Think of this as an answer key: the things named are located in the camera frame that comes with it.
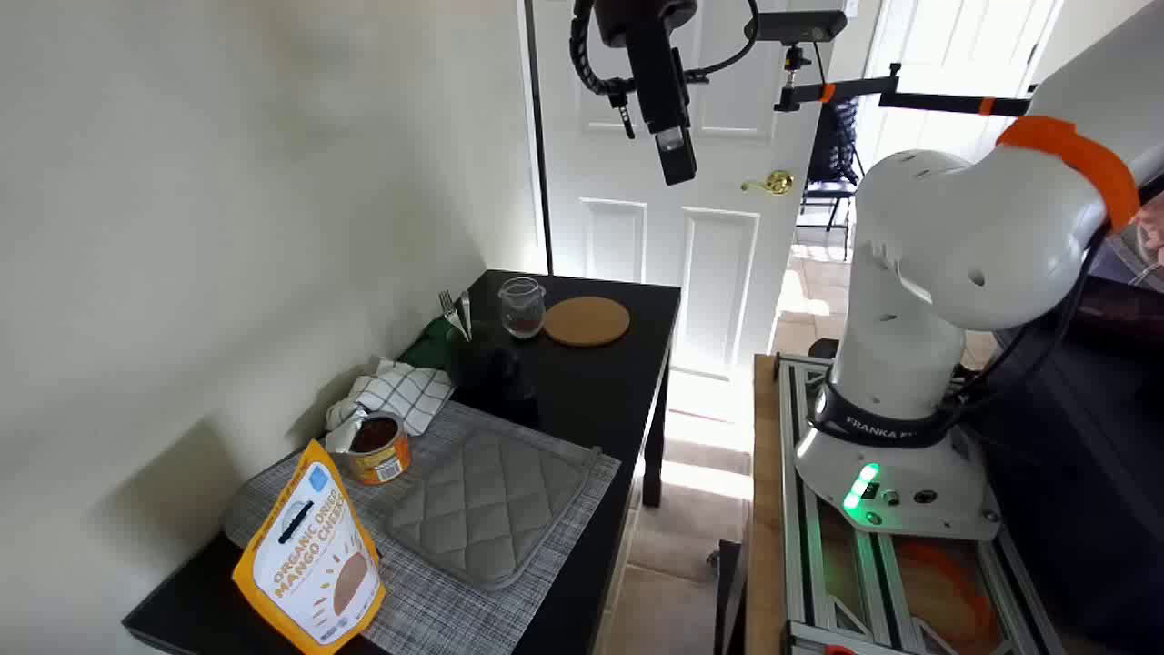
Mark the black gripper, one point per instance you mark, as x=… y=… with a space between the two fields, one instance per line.
x=659 y=85

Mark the silver spoon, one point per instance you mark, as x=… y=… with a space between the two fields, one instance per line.
x=470 y=313

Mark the silver fork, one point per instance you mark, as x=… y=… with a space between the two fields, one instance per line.
x=458 y=316

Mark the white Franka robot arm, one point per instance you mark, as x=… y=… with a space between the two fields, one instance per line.
x=946 y=242

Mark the black mug green inside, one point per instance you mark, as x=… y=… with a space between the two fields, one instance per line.
x=486 y=366

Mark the brass door knob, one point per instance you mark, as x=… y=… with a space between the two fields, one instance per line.
x=771 y=184

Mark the white panel door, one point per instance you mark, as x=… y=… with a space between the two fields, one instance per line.
x=727 y=265

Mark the black chair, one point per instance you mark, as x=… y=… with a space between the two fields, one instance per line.
x=834 y=151

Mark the round wooden coaster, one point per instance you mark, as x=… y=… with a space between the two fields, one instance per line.
x=585 y=321

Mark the clear glass cup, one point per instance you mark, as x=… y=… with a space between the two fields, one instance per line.
x=522 y=309

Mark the black table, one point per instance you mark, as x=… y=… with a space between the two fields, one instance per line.
x=605 y=385

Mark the green round lid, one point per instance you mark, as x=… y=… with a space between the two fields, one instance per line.
x=446 y=328

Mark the white checked dish towel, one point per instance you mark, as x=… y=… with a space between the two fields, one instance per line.
x=402 y=394

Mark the grey quilted pot holder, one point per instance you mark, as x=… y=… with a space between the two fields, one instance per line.
x=486 y=503

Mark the grey plaid placemat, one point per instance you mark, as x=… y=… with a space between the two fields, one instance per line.
x=568 y=547

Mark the black cabinet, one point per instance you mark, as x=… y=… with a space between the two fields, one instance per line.
x=1077 y=485

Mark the black camera on clamp arm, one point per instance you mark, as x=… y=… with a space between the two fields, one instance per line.
x=800 y=24

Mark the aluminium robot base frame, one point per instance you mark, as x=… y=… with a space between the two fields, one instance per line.
x=839 y=583

